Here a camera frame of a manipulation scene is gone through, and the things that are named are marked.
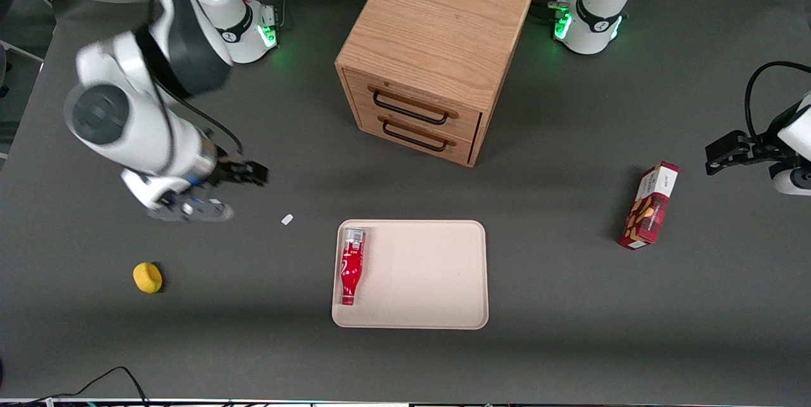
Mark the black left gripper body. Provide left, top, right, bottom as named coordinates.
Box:
left=748, top=117, right=793, bottom=165

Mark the wooden drawer cabinet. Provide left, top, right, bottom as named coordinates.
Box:
left=335, top=0, right=537, bottom=168

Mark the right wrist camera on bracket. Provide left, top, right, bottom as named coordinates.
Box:
left=146, top=195, right=235, bottom=224

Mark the yellow sponge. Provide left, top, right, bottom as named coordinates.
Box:
left=132, top=262, right=163, bottom=294

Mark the wooden drawer black handle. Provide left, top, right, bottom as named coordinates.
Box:
left=358, top=106, right=475, bottom=167
left=345, top=68, right=483, bottom=141

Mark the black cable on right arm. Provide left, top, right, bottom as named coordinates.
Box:
left=130, top=0, right=245, bottom=155

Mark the red plaid shortbread box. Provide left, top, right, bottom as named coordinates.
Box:
left=618, top=162, right=680, bottom=250

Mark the red coke bottle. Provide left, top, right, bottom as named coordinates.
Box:
left=340, top=227, right=367, bottom=306

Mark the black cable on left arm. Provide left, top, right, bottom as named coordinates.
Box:
left=744, top=61, right=811, bottom=139

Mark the beige rectangular tray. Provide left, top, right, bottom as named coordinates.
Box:
left=331, top=219, right=489, bottom=330

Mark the black cable at table edge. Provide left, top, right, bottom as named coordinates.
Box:
left=0, top=366, right=150, bottom=407

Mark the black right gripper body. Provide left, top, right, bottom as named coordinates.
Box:
left=212, top=157, right=252, bottom=190

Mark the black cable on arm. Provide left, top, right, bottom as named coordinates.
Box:
left=744, top=61, right=811, bottom=139
left=130, top=0, right=245, bottom=155

